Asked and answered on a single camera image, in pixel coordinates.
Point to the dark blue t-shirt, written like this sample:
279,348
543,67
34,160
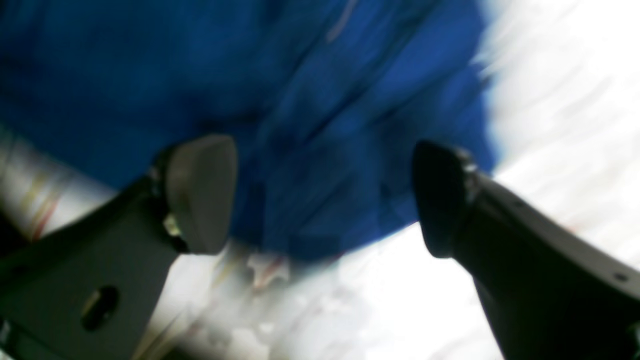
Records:
325,100

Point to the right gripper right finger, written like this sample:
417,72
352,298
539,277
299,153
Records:
546,294

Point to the terrazzo patterned table cloth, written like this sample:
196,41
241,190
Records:
561,96

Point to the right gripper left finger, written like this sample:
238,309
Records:
88,291

